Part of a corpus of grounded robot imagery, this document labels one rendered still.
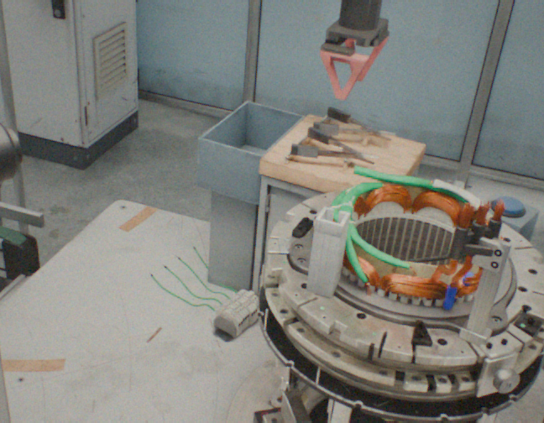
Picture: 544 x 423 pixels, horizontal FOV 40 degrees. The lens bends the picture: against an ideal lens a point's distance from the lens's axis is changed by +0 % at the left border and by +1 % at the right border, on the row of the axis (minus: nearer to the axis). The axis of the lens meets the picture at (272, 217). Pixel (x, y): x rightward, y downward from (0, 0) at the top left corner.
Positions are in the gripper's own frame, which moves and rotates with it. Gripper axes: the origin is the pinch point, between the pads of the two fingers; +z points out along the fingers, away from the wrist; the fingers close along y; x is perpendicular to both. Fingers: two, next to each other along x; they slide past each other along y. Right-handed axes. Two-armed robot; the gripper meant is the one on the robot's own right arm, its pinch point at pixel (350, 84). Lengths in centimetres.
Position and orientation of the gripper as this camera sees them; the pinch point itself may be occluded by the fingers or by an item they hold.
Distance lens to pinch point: 112.8
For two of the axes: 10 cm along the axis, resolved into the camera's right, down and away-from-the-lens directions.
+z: -0.7, 8.4, 5.4
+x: 9.2, 2.7, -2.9
